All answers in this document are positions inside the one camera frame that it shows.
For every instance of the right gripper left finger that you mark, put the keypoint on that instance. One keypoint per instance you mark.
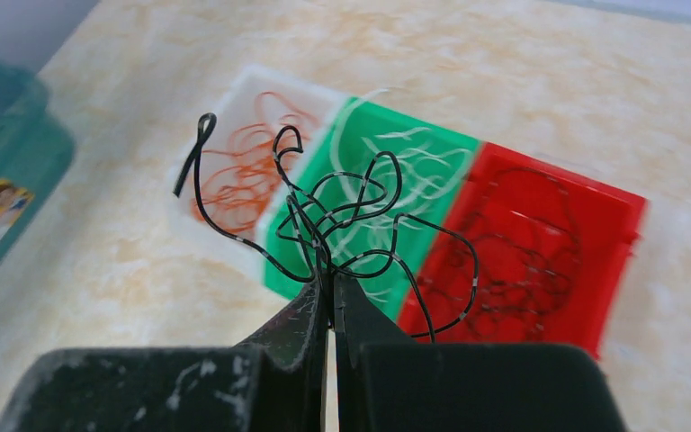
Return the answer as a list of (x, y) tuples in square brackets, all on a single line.
[(273, 380)]

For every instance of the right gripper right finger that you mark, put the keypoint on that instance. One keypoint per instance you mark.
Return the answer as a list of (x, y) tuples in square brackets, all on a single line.
[(387, 381)]

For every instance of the green plastic bin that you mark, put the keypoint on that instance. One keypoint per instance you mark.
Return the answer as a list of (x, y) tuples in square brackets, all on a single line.
[(378, 184)]

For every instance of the red plastic bin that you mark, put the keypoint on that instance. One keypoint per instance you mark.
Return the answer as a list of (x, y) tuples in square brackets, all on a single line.
[(530, 252)]

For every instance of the white plastic bin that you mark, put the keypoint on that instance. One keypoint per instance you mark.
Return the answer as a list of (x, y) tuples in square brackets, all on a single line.
[(240, 186)]

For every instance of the teal plastic container lid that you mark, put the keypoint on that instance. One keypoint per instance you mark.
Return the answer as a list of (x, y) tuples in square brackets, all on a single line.
[(36, 151)]

